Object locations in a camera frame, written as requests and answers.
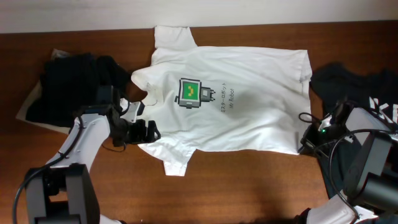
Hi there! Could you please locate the white robot print t-shirt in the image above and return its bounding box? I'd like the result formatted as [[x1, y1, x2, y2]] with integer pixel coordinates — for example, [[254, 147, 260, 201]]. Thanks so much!
[[131, 26, 312, 176]]

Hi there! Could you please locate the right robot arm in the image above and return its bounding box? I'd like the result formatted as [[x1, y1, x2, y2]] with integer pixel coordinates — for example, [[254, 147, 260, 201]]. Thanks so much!
[[297, 100, 397, 223]]

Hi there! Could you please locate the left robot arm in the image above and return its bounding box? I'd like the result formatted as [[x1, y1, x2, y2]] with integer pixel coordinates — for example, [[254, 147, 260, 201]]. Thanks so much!
[[18, 86, 161, 224]]

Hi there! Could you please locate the dark t-shirt white lettering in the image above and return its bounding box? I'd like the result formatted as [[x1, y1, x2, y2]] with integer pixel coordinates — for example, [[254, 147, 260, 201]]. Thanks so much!
[[311, 63, 397, 198]]

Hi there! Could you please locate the folded black garment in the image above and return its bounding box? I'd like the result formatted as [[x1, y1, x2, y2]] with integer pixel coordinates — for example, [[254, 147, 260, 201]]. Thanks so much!
[[25, 53, 130, 128]]

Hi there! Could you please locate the folded beige garment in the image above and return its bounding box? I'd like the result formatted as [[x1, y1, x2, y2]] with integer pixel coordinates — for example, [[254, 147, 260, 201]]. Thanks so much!
[[16, 49, 76, 134]]

